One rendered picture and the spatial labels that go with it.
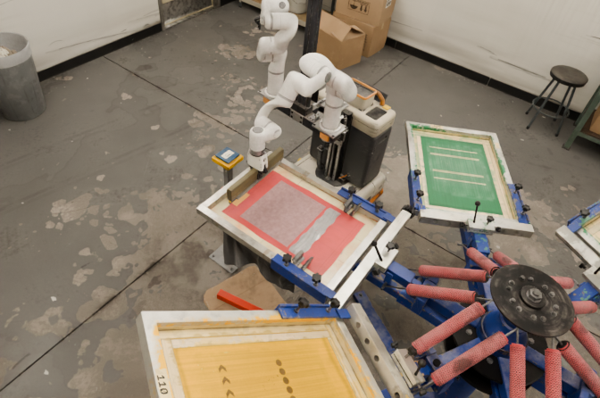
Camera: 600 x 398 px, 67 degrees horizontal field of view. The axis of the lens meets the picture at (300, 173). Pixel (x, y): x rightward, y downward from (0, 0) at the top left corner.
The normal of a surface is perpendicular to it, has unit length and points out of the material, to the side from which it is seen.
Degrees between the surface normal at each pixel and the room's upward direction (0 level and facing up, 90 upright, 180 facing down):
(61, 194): 0
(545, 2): 90
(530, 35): 90
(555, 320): 0
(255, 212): 0
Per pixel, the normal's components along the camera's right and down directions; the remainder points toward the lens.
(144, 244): 0.09, -0.72
